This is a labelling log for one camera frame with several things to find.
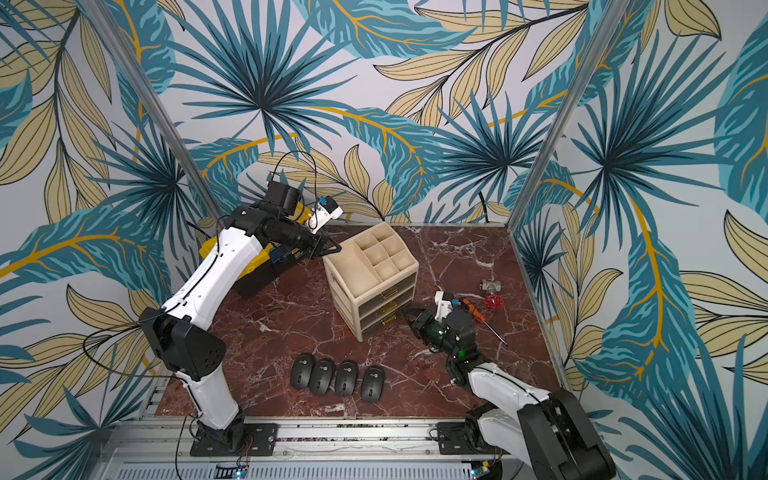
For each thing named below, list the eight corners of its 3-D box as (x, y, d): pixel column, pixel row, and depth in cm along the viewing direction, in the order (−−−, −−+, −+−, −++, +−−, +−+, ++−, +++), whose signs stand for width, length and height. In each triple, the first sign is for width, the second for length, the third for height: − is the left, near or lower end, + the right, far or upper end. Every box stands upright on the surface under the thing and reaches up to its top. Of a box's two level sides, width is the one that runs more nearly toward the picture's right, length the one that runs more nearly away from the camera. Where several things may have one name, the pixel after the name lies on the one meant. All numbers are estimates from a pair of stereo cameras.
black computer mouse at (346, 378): (336, 396, 82) (334, 393, 80) (339, 363, 88) (338, 359, 85) (355, 396, 82) (355, 393, 80) (357, 363, 88) (357, 359, 86)
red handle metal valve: (484, 309, 99) (488, 302, 95) (479, 285, 105) (482, 278, 101) (503, 309, 99) (507, 303, 96) (497, 285, 105) (500, 279, 101)
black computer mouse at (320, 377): (310, 394, 82) (308, 391, 80) (314, 363, 88) (313, 359, 85) (329, 394, 82) (328, 391, 80) (333, 363, 88) (331, 359, 85)
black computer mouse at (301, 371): (290, 389, 83) (288, 386, 81) (296, 356, 89) (294, 353, 87) (309, 389, 83) (308, 386, 81) (314, 356, 89) (313, 353, 87)
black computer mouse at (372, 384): (362, 402, 81) (361, 399, 79) (363, 368, 87) (363, 365, 85) (384, 402, 81) (384, 400, 79) (384, 368, 87) (384, 365, 85)
